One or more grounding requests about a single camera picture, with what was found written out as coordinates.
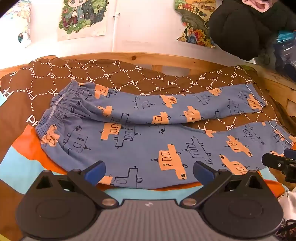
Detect blue patterned pajama pants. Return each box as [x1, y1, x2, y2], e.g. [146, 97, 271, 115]
[36, 81, 295, 189]

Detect blue plastic bag clutter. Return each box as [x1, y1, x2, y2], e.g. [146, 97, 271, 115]
[273, 31, 295, 82]

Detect brown PF patterned bedsheet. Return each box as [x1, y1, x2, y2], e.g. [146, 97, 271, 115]
[0, 55, 292, 241]

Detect black hanging garment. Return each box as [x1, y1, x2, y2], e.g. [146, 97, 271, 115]
[209, 1, 295, 61]

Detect wooden bed frame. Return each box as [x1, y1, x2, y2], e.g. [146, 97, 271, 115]
[0, 52, 296, 117]

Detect colourful landscape wall poster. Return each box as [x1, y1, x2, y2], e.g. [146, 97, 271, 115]
[174, 0, 216, 48]

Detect anime character wall poster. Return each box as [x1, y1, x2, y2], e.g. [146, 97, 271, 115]
[58, 0, 109, 41]

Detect white wall pipe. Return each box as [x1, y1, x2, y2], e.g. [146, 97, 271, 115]
[111, 13, 120, 52]

